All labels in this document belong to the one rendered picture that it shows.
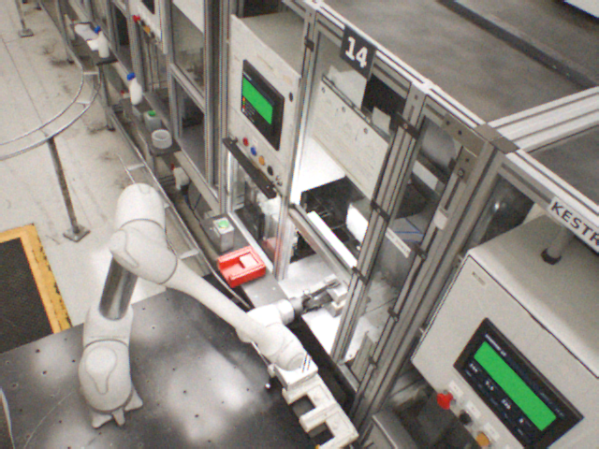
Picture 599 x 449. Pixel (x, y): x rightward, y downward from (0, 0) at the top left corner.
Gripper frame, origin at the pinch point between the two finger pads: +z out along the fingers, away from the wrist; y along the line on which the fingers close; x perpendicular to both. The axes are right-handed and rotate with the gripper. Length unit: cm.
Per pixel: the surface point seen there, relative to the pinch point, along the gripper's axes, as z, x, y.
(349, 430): -22, -45, -12
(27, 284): -103, 140, -99
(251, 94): -17, 43, 65
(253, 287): -23.5, 20.9, -9.4
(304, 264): 1.7, 21.7, -9.4
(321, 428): -29, -38, -17
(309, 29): -13, 21, 96
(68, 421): -101, 13, -33
